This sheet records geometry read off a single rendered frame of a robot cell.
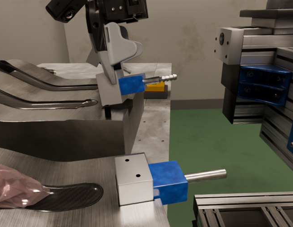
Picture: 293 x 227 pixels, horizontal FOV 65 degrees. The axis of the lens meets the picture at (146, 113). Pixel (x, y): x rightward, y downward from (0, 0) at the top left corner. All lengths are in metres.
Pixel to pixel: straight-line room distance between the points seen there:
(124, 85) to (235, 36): 0.37
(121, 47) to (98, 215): 0.24
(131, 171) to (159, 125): 0.29
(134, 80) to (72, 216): 0.22
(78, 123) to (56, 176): 0.10
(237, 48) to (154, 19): 1.87
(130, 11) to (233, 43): 0.36
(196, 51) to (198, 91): 0.45
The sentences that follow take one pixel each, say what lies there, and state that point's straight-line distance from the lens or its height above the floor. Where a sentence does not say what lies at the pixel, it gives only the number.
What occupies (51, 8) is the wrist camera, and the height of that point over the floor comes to 1.05.
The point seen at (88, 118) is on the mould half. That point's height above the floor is 0.89.
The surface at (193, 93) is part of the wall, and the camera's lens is 2.68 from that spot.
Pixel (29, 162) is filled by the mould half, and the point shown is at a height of 0.87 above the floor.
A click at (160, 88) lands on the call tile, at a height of 0.83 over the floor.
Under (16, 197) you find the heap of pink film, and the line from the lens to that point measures 0.28.
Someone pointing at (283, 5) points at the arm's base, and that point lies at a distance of 0.74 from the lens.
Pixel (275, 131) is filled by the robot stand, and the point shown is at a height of 0.74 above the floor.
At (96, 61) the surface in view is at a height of 0.91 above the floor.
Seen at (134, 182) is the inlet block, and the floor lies 0.88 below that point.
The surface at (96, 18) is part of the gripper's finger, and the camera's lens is 0.36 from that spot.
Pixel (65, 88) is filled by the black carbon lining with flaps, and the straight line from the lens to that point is 0.58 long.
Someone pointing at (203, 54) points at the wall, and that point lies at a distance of 2.60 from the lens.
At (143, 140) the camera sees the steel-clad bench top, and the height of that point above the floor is 0.80.
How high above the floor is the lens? 1.04
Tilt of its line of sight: 24 degrees down
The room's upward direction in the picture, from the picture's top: 1 degrees counter-clockwise
